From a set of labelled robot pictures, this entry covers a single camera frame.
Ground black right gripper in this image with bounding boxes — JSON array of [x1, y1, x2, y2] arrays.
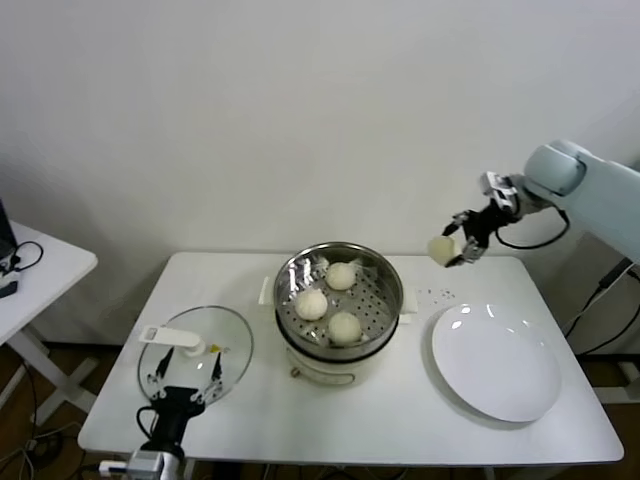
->
[[441, 201, 520, 269]]

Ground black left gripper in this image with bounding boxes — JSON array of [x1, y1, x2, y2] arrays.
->
[[147, 347, 225, 452]]

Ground white steamed baozi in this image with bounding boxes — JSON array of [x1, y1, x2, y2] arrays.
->
[[325, 262, 357, 291], [427, 235, 464, 267], [327, 312, 362, 345], [294, 290, 330, 321]]

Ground perforated stainless steamer basket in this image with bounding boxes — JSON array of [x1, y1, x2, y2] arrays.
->
[[273, 242, 403, 354]]

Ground white oval plate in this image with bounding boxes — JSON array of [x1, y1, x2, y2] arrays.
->
[[430, 302, 562, 424]]

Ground cream electric cooking pot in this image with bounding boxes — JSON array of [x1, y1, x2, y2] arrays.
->
[[256, 277, 420, 390]]

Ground white side table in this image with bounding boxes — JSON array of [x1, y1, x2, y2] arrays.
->
[[0, 219, 99, 419], [594, 357, 640, 405]]

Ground dark laptop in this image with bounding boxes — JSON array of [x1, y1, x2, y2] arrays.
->
[[0, 197, 19, 256]]

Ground glass lid with white handle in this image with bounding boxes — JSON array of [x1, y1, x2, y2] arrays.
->
[[136, 305, 255, 411]]

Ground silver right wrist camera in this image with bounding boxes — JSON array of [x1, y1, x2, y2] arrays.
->
[[480, 171, 521, 209]]

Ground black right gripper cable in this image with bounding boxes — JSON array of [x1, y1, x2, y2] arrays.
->
[[494, 207, 571, 250]]

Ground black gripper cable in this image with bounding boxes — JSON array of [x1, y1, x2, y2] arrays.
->
[[494, 207, 571, 250], [137, 405, 161, 449]]

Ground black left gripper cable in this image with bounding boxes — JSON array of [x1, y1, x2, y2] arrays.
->
[[137, 405, 161, 449]]

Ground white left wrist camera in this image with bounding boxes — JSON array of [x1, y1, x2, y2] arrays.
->
[[98, 449, 166, 479]]

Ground black power adapter cable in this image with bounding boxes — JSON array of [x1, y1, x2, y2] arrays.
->
[[559, 257, 640, 354]]

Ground white floor cable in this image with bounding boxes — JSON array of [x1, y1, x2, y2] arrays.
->
[[22, 423, 81, 454]]

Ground thin black looped cable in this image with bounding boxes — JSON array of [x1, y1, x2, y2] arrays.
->
[[9, 240, 45, 274]]

